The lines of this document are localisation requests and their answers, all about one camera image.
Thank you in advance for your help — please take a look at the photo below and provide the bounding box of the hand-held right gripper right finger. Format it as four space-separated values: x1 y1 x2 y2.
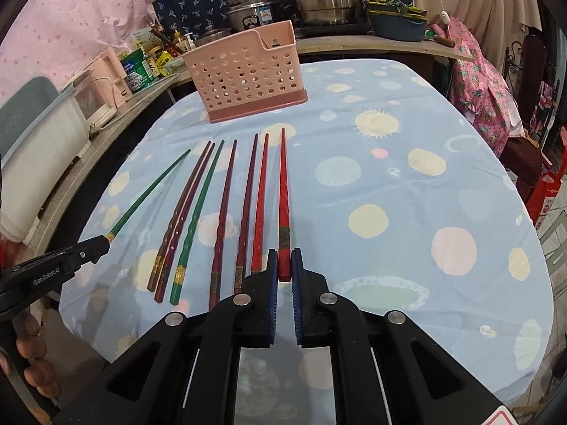
290 248 519 425

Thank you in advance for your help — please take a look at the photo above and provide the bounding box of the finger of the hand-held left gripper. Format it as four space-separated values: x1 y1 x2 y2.
66 236 111 271

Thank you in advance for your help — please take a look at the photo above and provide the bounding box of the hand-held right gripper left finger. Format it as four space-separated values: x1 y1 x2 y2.
53 249 279 425

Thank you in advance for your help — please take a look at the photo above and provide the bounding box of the green chopstick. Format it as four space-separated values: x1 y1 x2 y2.
169 139 226 306
106 149 192 242

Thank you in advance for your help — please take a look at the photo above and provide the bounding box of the maroon chopstick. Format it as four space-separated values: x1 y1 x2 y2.
232 134 259 295
146 140 212 293
153 142 217 305
208 139 238 311

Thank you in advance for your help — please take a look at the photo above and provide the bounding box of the red chopstick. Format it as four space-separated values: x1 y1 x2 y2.
250 134 270 274
277 127 292 282

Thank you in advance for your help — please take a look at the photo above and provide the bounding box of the pink perforated utensil holder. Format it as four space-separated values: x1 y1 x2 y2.
183 21 308 124

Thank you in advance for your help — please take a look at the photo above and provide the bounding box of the person's left hand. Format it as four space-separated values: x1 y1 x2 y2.
15 312 60 390

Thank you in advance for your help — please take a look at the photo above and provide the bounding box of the white storage box blue lid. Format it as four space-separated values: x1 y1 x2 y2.
0 77 89 242

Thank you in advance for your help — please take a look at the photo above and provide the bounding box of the blue dotted tablecloth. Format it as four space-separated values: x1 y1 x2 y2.
60 55 556 408

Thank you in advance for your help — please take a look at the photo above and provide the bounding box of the white clear-jar appliance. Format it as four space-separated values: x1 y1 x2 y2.
71 71 118 130

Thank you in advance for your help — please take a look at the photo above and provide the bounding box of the green and white canister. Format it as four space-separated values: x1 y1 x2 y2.
119 49 155 96

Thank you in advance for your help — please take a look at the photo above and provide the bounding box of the yellow packet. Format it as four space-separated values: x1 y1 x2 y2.
153 51 173 77

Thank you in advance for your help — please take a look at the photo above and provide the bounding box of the clear food container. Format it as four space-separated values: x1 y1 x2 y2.
162 55 186 77

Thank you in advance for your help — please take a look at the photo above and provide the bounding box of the pink floral cloth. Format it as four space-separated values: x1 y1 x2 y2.
0 0 178 111

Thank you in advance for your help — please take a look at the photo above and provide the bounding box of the small pot with glass lid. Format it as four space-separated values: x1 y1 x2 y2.
195 27 232 49

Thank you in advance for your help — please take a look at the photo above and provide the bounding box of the red box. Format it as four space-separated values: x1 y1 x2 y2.
527 170 567 231

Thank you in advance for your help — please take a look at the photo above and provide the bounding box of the black induction cooktop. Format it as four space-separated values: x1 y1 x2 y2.
294 22 377 39

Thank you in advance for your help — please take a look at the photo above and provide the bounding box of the pink floral bag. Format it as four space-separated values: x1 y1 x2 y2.
447 18 524 160

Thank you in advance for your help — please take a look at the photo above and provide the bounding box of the steel rice cooker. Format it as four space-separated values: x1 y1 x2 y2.
227 0 277 32

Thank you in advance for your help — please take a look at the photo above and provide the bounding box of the blue basin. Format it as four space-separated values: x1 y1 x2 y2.
365 1 430 43

